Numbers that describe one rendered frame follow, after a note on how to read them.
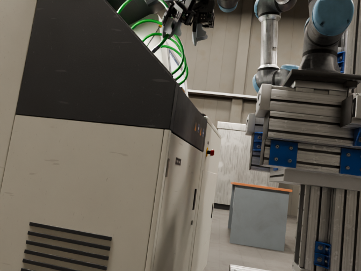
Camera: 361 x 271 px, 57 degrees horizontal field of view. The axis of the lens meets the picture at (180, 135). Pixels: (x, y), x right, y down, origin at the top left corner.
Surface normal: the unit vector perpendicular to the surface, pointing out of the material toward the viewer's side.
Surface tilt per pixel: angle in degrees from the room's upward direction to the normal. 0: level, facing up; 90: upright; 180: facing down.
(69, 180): 90
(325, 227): 90
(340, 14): 97
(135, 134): 90
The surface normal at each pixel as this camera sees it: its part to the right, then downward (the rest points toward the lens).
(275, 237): -0.12, -0.14
